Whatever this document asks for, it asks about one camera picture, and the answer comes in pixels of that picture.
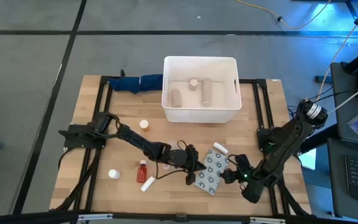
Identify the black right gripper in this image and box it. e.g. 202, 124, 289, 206
220, 155, 262, 187

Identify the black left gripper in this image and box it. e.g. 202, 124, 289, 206
167, 144, 208, 186

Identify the grey patterned flat pack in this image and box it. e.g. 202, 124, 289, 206
193, 149, 230, 196

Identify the white tube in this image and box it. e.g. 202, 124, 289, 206
213, 142, 229, 156
140, 175, 156, 193

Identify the red-orange medicine bottle white cap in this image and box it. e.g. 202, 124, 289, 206
136, 159, 148, 184

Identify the beige bandage roll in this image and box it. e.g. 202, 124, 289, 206
170, 88, 183, 108

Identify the white perforated plastic bin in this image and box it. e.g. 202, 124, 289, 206
161, 55, 242, 124

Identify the dark grey side desk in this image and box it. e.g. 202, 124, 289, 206
327, 137, 358, 223
331, 61, 358, 147

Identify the silver metal bracket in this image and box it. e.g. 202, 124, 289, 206
249, 217, 286, 224
78, 213, 114, 222

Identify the black aluminium table frame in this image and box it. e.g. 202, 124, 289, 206
50, 74, 313, 224

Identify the white cable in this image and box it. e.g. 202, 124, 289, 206
328, 79, 358, 114

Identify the yellow floor cable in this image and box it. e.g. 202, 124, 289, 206
234, 0, 334, 30

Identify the beige cable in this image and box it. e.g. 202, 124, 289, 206
317, 2, 358, 102

